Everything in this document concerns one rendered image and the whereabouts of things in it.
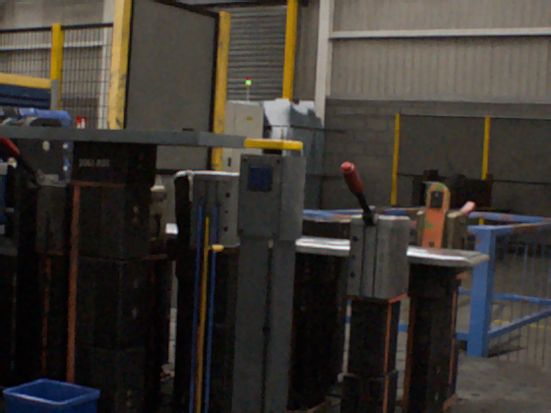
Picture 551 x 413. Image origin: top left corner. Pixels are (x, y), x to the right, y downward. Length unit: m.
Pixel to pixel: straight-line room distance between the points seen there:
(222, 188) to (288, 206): 0.22
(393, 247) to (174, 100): 3.82
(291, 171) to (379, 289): 0.23
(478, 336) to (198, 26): 2.71
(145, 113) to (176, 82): 0.31
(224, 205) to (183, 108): 3.74
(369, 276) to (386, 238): 0.06
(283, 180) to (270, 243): 0.08
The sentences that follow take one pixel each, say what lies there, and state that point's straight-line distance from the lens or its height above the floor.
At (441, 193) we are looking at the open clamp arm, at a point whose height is 1.09.
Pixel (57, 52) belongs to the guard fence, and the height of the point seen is 1.80.
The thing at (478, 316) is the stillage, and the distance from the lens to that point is 3.31.
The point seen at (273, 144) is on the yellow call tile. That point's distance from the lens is 1.22.
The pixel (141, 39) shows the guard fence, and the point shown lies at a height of 1.73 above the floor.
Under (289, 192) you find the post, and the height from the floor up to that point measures 1.09.
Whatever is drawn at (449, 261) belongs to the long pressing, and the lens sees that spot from 1.42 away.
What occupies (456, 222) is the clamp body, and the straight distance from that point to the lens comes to 1.66.
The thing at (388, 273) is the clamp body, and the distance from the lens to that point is 1.33.
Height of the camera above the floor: 1.13
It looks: 3 degrees down
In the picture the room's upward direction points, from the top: 3 degrees clockwise
